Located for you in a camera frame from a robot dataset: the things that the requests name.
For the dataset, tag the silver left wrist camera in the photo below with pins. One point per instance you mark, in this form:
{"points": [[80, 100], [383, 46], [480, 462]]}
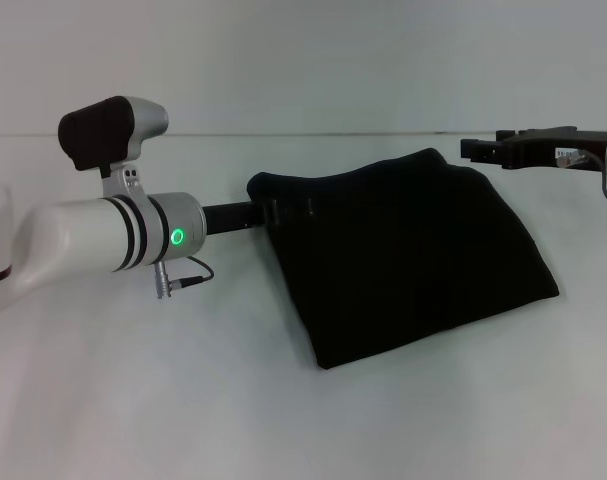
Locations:
{"points": [[108, 130]]}

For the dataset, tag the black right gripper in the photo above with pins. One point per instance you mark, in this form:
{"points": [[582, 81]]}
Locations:
{"points": [[548, 147]]}

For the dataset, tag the black shirt with FREE print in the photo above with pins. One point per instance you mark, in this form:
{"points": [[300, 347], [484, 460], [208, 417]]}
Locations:
{"points": [[408, 260]]}

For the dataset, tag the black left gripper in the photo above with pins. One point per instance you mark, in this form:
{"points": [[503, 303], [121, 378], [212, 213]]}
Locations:
{"points": [[230, 216]]}

